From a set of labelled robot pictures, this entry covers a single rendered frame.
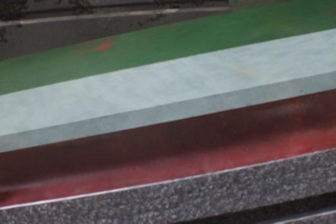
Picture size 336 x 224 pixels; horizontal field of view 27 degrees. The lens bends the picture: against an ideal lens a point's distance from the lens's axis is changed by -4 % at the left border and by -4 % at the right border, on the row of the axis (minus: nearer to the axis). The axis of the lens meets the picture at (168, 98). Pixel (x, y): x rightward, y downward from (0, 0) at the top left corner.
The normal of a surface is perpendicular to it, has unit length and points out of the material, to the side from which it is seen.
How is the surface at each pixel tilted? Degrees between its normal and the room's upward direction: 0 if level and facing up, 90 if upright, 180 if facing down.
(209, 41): 90
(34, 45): 0
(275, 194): 0
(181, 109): 0
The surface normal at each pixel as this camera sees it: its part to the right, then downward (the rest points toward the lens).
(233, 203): -0.03, 0.35
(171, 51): -0.21, -0.92
